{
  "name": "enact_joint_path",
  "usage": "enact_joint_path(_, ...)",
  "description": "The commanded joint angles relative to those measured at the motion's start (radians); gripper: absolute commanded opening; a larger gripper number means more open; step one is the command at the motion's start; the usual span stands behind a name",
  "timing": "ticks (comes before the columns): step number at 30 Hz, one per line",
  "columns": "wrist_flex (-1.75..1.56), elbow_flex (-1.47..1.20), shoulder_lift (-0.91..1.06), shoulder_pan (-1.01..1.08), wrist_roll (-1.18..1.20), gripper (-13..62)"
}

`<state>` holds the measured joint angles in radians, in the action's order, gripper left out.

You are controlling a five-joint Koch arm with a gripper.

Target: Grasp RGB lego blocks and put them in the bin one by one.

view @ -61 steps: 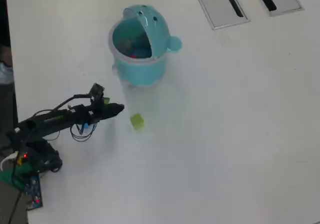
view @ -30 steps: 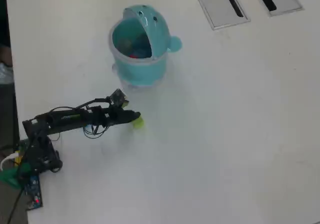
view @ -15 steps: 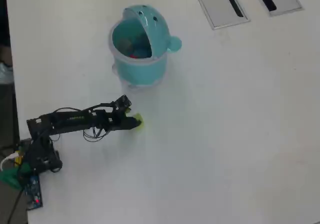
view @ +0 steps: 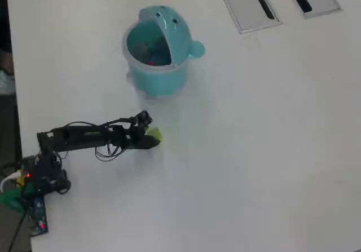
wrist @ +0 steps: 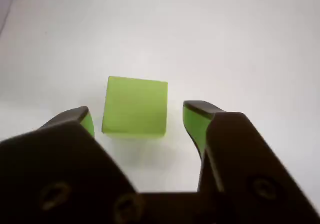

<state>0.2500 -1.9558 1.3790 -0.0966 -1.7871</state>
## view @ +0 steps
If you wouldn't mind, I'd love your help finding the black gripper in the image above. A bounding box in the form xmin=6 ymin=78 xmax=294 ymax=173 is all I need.
xmin=111 ymin=123 xmax=161 ymax=151

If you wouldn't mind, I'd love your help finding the green lego block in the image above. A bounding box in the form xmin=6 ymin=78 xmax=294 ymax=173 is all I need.
xmin=145 ymin=127 xmax=164 ymax=143

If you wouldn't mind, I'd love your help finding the teal whale-shaped bin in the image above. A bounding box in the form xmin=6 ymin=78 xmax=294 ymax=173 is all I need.
xmin=121 ymin=5 xmax=206 ymax=105

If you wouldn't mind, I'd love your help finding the grey paper scrap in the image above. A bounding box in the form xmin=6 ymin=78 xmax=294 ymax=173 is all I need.
xmin=133 ymin=42 xmax=152 ymax=58

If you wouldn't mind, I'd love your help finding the blue circuit board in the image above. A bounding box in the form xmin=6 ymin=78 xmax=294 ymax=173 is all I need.
xmin=24 ymin=197 xmax=49 ymax=237

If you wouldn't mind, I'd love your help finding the green table clamp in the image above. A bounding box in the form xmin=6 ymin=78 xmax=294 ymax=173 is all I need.
xmin=0 ymin=183 xmax=37 ymax=214

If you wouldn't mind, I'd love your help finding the white sneaker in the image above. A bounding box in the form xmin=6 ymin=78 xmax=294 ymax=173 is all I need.
xmin=0 ymin=70 xmax=16 ymax=95

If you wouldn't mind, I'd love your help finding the person's bare ankle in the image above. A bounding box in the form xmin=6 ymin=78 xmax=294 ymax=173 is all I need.
xmin=0 ymin=48 xmax=14 ymax=75

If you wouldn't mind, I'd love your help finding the black wrist camera board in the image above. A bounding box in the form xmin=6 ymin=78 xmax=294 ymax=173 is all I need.
xmin=134 ymin=110 xmax=153 ymax=127

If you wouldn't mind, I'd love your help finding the white cable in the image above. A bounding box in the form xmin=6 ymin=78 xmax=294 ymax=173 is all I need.
xmin=0 ymin=171 xmax=22 ymax=193

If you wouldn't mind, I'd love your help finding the black power cable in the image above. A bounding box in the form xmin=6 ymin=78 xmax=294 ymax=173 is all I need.
xmin=8 ymin=209 xmax=30 ymax=252

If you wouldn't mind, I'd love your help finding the wide silver table cable hatch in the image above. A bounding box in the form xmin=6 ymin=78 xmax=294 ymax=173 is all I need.
xmin=214 ymin=0 xmax=283 ymax=34

